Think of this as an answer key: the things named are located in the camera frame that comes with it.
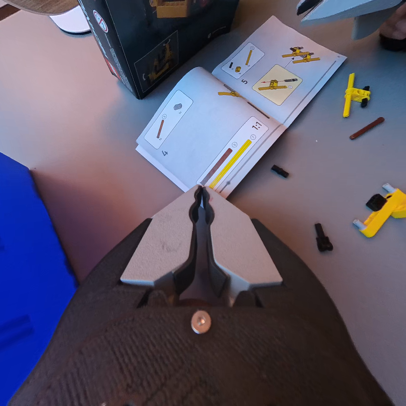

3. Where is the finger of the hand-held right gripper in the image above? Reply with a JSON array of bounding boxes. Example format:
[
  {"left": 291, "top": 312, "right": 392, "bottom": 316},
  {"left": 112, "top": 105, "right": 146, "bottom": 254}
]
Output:
[{"left": 296, "top": 0, "right": 405, "bottom": 41}]

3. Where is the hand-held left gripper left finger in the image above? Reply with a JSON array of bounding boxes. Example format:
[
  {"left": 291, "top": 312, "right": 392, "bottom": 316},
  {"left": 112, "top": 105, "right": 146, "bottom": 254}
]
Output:
[{"left": 120, "top": 185, "right": 203, "bottom": 306}]

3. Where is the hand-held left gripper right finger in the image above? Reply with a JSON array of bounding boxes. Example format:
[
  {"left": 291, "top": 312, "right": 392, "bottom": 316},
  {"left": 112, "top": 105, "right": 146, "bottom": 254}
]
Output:
[{"left": 202, "top": 187, "right": 283, "bottom": 307}]

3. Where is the brown lego axle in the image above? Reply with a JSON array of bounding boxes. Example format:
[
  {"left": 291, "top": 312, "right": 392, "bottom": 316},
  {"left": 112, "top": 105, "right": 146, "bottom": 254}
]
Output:
[{"left": 349, "top": 117, "right": 385, "bottom": 140}]

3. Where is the lego instruction booklet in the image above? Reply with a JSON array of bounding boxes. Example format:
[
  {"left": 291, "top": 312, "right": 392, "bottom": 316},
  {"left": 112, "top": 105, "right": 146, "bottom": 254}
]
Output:
[{"left": 136, "top": 16, "right": 348, "bottom": 200}]

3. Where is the black lego pin connector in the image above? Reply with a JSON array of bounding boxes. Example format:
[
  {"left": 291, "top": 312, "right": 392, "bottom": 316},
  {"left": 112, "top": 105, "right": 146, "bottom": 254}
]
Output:
[{"left": 315, "top": 223, "right": 333, "bottom": 252}]

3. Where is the yellow lego beam assembly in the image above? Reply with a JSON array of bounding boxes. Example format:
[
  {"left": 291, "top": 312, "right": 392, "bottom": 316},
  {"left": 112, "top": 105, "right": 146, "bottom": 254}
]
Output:
[{"left": 353, "top": 183, "right": 406, "bottom": 238}]

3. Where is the black lego box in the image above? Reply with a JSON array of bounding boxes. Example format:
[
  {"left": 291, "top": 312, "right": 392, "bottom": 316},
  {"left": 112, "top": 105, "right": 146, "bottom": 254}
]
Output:
[{"left": 78, "top": 0, "right": 240, "bottom": 100}]

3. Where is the person's right hand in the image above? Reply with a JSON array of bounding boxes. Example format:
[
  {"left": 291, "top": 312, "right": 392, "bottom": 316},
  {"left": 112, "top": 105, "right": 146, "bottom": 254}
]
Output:
[{"left": 379, "top": 5, "right": 406, "bottom": 40}]

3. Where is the yellow axle connector assembly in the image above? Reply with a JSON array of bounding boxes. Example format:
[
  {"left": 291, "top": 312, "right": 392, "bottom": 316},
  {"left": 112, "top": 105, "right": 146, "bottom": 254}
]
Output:
[{"left": 343, "top": 73, "right": 372, "bottom": 118}]

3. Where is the blue plastic case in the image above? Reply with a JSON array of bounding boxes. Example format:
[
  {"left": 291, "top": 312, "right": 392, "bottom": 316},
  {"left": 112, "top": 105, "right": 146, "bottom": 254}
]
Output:
[{"left": 0, "top": 152, "right": 79, "bottom": 406}]

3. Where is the white round base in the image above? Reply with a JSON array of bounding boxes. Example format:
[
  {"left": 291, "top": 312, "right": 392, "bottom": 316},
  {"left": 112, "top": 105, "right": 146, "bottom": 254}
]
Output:
[{"left": 49, "top": 6, "right": 92, "bottom": 35}]

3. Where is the round wooden plate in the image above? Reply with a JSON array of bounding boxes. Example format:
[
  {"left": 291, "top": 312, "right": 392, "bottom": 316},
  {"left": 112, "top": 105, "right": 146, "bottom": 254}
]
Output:
[{"left": 19, "top": 0, "right": 80, "bottom": 15}]

